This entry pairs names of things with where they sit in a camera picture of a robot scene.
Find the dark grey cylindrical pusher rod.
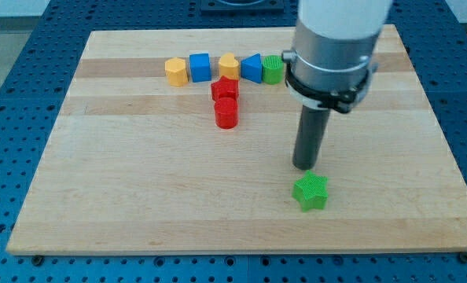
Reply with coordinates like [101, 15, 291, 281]
[292, 106, 330, 170]

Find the green star block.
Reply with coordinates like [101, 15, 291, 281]
[292, 171, 329, 212]

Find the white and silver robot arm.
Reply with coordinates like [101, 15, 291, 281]
[281, 0, 392, 170]

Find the red star block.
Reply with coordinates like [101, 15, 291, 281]
[211, 76, 239, 101]

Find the green cylinder block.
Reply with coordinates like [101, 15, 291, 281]
[262, 55, 284, 85]

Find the blue triangle block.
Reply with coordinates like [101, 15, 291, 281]
[241, 53, 263, 83]

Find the red cylinder block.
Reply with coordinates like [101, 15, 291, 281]
[214, 97, 239, 129]

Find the yellow heart block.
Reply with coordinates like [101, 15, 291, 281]
[218, 53, 240, 80]

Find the blue cube block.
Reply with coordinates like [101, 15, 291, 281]
[189, 53, 211, 83]

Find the yellow hexagon block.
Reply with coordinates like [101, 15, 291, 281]
[164, 57, 188, 87]

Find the light wooden board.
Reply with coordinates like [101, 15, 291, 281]
[6, 25, 467, 255]

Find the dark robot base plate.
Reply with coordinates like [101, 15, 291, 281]
[198, 0, 285, 14]

